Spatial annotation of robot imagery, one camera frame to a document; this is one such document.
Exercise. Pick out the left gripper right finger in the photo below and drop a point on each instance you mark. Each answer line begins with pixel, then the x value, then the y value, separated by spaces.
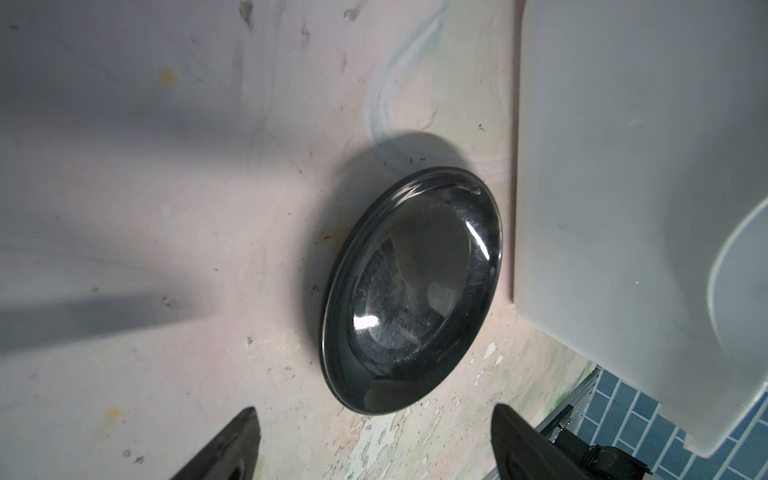
pixel 523 453

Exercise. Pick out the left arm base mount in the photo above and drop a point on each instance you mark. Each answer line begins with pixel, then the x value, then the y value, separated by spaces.
pixel 600 462

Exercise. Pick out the white plastic bin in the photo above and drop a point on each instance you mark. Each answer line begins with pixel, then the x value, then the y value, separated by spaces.
pixel 641 211

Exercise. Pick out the aluminium rail frame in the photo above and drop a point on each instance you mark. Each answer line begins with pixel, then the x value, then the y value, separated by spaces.
pixel 559 418

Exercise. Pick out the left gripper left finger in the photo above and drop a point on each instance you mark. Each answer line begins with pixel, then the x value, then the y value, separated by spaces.
pixel 232 454

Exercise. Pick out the black round plate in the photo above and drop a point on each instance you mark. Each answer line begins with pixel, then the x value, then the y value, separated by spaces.
pixel 410 289

